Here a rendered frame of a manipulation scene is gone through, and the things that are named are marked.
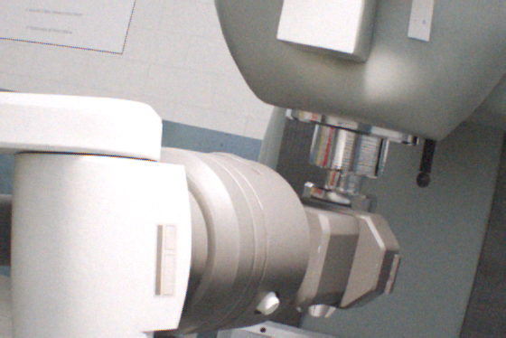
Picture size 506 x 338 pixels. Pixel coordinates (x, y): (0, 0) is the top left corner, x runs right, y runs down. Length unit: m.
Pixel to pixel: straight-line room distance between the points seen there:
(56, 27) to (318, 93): 5.14
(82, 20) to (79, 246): 5.18
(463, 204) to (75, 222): 0.63
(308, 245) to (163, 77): 4.77
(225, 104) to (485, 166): 4.18
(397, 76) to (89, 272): 0.21
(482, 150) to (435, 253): 0.12
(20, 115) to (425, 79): 0.23
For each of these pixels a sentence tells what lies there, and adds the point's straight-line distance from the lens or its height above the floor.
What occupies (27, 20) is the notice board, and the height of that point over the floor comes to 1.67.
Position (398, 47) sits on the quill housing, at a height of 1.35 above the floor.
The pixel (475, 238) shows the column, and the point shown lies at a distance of 0.93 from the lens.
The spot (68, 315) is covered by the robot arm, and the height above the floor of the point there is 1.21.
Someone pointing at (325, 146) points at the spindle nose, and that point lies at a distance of 0.55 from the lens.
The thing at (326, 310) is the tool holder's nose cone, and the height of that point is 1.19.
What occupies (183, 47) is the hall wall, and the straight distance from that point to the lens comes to 5.18.
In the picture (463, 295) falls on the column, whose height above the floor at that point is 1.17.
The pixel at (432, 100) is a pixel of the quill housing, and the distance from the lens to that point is 0.49.
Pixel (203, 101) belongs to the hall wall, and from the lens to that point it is 5.10.
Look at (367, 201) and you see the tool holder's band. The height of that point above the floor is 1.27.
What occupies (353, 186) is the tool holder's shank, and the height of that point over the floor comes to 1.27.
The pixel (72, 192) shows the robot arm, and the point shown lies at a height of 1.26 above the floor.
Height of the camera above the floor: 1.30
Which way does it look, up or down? 3 degrees down
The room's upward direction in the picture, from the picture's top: 11 degrees clockwise
